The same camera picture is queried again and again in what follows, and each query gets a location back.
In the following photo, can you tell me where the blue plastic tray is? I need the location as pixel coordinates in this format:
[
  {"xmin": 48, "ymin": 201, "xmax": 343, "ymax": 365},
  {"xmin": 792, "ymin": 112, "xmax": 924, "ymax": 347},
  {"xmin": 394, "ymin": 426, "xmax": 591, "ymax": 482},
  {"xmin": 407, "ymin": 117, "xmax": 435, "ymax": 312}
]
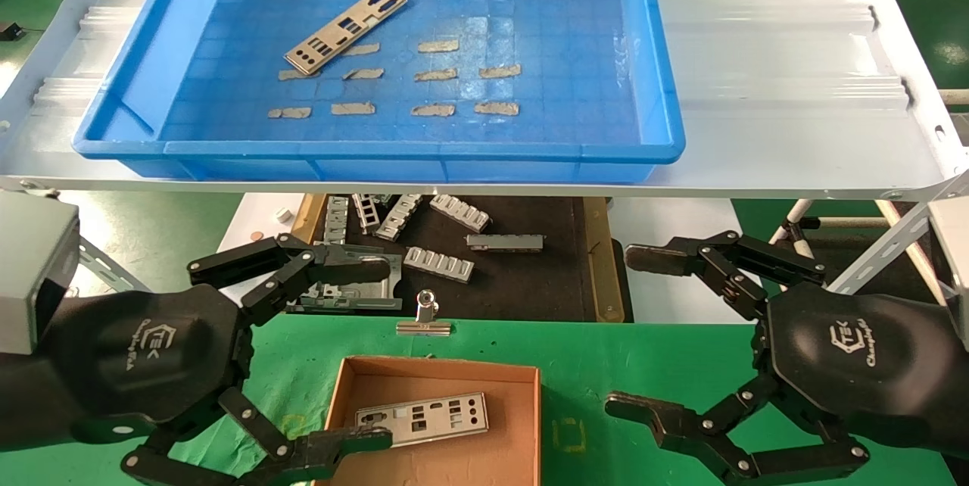
[{"xmin": 73, "ymin": 0, "xmax": 687, "ymax": 184}]

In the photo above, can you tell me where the wooden framed black mat tray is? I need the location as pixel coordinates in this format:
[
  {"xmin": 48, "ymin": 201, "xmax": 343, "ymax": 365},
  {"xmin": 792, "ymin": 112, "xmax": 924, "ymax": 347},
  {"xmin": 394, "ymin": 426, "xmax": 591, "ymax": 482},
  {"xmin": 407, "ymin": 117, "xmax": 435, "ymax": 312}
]
[{"xmin": 291, "ymin": 195, "xmax": 626, "ymax": 323}]

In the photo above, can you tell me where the grey long metal bar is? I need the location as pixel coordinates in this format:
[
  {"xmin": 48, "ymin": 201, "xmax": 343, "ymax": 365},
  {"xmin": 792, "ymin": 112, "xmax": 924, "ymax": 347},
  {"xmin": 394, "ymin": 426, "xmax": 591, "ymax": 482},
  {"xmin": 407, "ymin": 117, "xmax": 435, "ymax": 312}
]
[{"xmin": 466, "ymin": 234, "xmax": 545, "ymax": 253}]

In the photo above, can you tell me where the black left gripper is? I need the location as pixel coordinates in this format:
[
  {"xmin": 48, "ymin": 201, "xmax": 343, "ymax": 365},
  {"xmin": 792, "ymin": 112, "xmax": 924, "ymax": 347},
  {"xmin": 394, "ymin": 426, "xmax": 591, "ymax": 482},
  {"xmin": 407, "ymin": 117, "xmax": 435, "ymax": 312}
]
[{"xmin": 0, "ymin": 232, "xmax": 393, "ymax": 486}]

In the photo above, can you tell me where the perforated white shelf leg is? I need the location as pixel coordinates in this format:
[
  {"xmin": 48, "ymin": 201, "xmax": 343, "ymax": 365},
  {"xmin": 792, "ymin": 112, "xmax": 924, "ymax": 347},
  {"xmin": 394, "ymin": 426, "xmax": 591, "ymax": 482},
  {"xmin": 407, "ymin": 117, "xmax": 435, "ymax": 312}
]
[
  {"xmin": 829, "ymin": 172, "xmax": 969, "ymax": 298},
  {"xmin": 76, "ymin": 235, "xmax": 152, "ymax": 294}
]

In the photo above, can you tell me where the white metal shelf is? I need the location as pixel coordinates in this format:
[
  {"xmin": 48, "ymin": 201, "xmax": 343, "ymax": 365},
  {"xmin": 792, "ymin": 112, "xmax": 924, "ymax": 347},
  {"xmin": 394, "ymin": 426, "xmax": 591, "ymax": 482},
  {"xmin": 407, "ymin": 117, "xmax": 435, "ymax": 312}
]
[{"xmin": 0, "ymin": 0, "xmax": 969, "ymax": 203}]

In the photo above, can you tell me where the brown cardboard box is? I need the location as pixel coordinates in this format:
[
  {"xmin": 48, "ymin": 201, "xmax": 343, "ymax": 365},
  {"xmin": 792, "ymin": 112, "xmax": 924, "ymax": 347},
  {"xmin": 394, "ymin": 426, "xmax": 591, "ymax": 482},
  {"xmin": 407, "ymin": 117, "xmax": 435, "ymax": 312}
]
[{"xmin": 312, "ymin": 355, "xmax": 543, "ymax": 486}]

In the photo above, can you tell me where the black rack mat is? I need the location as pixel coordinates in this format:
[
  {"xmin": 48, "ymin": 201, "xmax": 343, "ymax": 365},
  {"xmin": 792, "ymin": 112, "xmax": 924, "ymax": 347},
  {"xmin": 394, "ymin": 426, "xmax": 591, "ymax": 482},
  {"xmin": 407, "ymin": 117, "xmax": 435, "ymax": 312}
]
[{"xmin": 787, "ymin": 227, "xmax": 943, "ymax": 301}]

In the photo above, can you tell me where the grey slotted metal part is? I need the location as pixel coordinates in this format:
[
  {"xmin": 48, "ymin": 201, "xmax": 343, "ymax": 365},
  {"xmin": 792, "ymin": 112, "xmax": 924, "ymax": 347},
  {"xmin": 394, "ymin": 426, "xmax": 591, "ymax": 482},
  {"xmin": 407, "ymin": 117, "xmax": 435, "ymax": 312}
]
[
  {"xmin": 430, "ymin": 195, "xmax": 491, "ymax": 232},
  {"xmin": 324, "ymin": 196, "xmax": 350, "ymax": 245},
  {"xmin": 352, "ymin": 194, "xmax": 382, "ymax": 235},
  {"xmin": 376, "ymin": 194, "xmax": 425, "ymax": 241},
  {"xmin": 403, "ymin": 247, "xmax": 475, "ymax": 283}
]

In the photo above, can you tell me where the white tube rack frame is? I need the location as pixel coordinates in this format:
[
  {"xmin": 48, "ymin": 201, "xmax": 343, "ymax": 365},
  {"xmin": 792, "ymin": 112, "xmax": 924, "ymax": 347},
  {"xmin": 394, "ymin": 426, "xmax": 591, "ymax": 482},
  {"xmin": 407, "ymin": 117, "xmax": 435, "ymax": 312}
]
[{"xmin": 757, "ymin": 198, "xmax": 905, "ymax": 290}]

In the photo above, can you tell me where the silver binder clip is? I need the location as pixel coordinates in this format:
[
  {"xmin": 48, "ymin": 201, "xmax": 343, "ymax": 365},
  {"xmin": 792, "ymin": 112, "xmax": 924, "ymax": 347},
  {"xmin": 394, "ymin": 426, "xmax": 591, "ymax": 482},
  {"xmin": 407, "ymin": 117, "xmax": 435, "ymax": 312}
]
[{"xmin": 397, "ymin": 290, "xmax": 453, "ymax": 336}]

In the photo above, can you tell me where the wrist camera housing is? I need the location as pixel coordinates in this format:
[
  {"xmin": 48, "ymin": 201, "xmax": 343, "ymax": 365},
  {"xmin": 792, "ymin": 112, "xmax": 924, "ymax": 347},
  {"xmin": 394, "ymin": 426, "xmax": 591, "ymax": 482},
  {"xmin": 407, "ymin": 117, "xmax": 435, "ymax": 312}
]
[
  {"xmin": 927, "ymin": 198, "xmax": 969, "ymax": 343},
  {"xmin": 0, "ymin": 193, "xmax": 81, "ymax": 355}
]

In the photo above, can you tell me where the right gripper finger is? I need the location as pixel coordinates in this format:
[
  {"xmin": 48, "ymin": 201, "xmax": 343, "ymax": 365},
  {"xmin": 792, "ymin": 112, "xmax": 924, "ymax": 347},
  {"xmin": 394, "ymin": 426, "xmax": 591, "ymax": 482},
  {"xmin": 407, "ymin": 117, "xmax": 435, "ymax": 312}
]
[
  {"xmin": 606, "ymin": 376, "xmax": 870, "ymax": 486},
  {"xmin": 626, "ymin": 231, "xmax": 827, "ymax": 320}
]

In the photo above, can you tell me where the silver perforated metal plate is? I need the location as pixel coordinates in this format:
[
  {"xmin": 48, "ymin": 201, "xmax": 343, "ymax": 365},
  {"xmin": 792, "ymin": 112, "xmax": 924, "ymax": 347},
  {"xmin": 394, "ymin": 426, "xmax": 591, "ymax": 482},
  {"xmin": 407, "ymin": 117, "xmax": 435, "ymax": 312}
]
[
  {"xmin": 284, "ymin": 0, "xmax": 408, "ymax": 77},
  {"xmin": 356, "ymin": 393, "xmax": 490, "ymax": 453}
]

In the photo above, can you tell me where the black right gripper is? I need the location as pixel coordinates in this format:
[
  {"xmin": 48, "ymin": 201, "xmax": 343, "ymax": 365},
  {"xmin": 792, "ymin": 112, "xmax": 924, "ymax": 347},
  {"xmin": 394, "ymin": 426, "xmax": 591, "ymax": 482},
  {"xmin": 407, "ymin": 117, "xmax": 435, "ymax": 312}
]
[{"xmin": 757, "ymin": 282, "xmax": 969, "ymax": 461}]

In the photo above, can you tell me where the left wrist camera housing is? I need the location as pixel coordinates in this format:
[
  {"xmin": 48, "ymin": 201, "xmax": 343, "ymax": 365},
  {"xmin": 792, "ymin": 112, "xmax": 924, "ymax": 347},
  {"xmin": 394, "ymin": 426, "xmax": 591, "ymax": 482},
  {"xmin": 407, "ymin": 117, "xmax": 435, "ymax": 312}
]
[{"xmin": 0, "ymin": 193, "xmax": 81, "ymax": 355}]

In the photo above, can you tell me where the large flat grey metal plate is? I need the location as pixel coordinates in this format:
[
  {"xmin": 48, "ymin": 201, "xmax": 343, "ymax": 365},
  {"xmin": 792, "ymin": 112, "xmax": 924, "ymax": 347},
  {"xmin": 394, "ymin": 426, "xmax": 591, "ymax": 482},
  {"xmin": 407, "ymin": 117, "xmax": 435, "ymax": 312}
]
[{"xmin": 288, "ymin": 242, "xmax": 404, "ymax": 313}]

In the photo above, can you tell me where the right wrist camera housing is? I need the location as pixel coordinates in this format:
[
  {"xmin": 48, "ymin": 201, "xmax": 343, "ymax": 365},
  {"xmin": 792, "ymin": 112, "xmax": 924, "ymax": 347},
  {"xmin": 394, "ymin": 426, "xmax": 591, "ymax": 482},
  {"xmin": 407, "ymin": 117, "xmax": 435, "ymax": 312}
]
[{"xmin": 927, "ymin": 198, "xmax": 969, "ymax": 343}]

